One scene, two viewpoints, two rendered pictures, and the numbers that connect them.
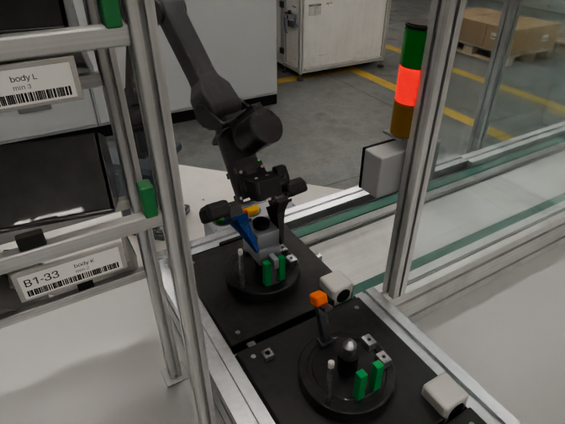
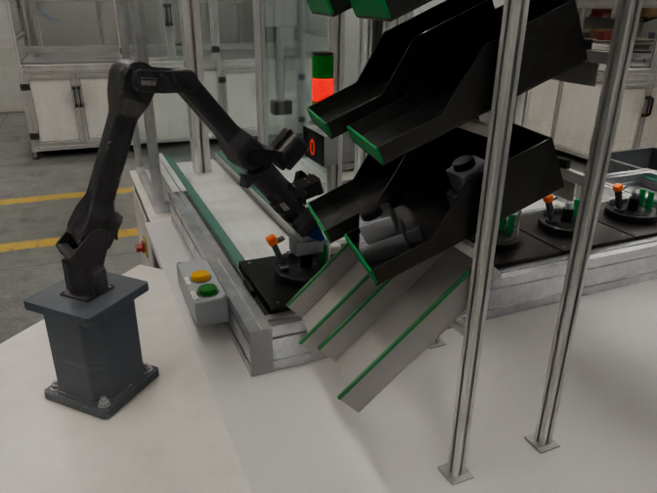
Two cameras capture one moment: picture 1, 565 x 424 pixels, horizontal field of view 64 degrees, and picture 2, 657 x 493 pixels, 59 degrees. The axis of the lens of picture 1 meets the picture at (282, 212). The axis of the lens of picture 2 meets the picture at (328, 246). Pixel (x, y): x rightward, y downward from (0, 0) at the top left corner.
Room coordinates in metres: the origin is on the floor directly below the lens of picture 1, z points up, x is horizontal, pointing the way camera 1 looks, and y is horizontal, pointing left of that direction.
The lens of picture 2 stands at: (0.45, 1.17, 1.53)
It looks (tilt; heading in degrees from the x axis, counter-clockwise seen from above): 23 degrees down; 277
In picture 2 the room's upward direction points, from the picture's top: 1 degrees clockwise
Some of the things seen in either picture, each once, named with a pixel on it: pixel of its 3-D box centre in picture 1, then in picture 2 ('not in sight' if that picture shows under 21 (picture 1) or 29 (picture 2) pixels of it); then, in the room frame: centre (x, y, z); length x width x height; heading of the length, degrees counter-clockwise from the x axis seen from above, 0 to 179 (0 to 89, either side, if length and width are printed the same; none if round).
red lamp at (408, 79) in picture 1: (414, 82); (323, 88); (0.62, -0.19, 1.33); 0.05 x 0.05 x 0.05
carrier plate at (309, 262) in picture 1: (262, 278); (306, 277); (0.63, 0.04, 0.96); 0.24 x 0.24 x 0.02; 31
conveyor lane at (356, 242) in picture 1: (388, 254); (273, 246); (0.76, -0.23, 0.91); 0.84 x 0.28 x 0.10; 121
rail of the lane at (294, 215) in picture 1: (332, 216); (210, 259); (0.90, -0.12, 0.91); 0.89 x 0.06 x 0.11; 121
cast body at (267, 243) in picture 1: (264, 240); (310, 235); (0.62, 0.03, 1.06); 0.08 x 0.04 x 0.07; 31
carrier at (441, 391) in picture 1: (348, 358); not in sight; (0.41, -0.09, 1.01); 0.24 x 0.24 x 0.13; 31
